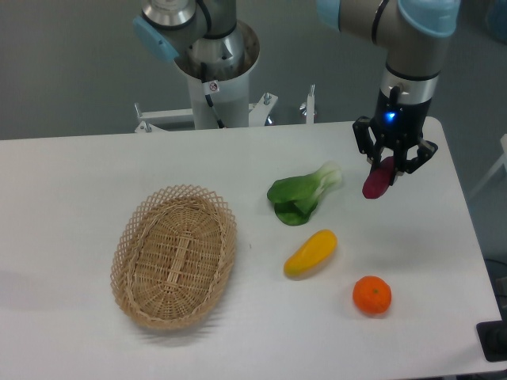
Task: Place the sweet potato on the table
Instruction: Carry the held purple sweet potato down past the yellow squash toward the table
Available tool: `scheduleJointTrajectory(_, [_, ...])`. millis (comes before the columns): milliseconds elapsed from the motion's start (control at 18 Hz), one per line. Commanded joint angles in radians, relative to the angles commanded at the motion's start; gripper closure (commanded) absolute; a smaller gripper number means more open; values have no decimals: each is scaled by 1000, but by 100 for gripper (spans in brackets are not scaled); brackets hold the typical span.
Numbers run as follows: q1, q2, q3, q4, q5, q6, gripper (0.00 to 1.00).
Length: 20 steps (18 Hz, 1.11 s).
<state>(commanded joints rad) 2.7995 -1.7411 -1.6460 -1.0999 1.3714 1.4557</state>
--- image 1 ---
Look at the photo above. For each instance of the yellow mango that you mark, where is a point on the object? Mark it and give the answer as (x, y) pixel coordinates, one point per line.
(316, 250)

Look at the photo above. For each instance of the green bok choy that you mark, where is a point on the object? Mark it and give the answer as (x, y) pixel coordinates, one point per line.
(294, 199)

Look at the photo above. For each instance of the purple sweet potato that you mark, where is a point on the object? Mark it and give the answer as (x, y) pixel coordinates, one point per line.
(379, 180)

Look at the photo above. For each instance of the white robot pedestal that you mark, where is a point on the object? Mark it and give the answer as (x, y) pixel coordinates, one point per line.
(217, 73)

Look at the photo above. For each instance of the white furniture piece at right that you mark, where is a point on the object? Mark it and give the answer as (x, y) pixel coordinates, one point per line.
(498, 166)

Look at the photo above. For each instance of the woven wicker basket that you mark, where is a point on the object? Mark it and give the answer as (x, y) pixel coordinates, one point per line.
(174, 258)

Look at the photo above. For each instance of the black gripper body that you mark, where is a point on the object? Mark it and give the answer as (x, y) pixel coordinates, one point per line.
(399, 126)

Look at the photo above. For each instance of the black device at table edge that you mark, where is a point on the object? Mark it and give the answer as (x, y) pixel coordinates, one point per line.
(492, 337)

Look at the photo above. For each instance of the orange tangerine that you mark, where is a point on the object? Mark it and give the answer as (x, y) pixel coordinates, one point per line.
(372, 295)

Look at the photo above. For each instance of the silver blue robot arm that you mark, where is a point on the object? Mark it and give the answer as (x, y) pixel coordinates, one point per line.
(415, 35)

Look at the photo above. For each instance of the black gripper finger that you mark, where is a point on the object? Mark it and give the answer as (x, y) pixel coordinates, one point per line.
(372, 149)
(425, 151)

